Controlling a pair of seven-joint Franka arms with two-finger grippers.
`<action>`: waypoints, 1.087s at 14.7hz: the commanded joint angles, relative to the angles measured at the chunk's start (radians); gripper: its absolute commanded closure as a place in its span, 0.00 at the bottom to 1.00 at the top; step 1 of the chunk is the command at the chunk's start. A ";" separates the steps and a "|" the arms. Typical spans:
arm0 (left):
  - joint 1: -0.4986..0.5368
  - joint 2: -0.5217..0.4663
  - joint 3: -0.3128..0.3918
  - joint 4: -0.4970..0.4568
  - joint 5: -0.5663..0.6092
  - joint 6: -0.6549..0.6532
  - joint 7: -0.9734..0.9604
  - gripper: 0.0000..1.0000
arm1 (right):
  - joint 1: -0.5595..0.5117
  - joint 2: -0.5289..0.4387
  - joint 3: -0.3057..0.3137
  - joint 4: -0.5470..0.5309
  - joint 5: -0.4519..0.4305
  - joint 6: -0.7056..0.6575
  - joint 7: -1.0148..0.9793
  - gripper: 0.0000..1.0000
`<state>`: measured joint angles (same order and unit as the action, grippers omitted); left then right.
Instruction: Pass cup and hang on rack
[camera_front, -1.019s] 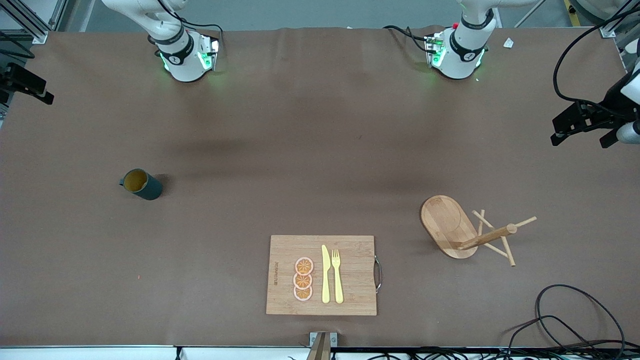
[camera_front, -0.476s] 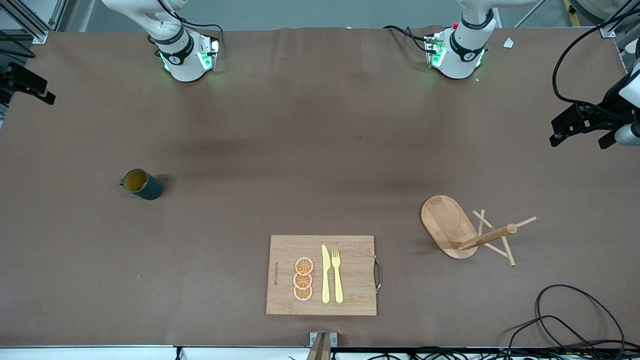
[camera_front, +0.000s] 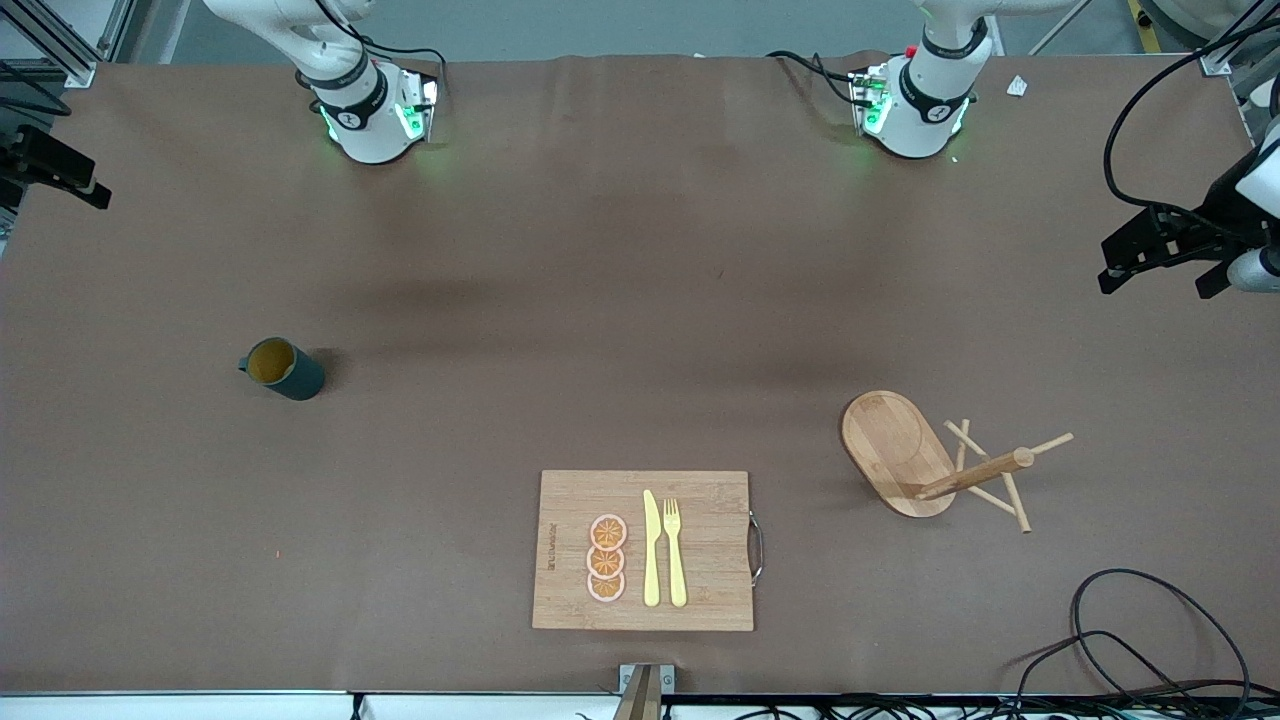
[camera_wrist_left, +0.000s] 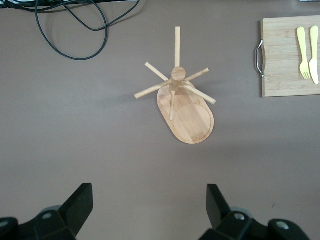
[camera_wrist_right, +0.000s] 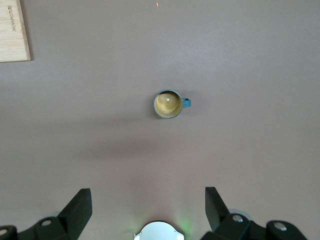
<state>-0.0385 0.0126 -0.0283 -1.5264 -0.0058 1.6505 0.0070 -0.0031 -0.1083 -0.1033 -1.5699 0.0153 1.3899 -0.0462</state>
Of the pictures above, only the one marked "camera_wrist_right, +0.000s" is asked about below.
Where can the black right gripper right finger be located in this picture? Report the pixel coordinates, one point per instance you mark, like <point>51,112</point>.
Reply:
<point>220,220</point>

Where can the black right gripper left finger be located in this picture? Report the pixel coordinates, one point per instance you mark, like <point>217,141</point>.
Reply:
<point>75,215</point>

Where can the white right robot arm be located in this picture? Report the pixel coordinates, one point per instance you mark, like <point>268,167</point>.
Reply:
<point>158,232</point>

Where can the teal ribbed ceramic mug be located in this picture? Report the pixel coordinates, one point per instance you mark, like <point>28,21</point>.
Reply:
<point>167,115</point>

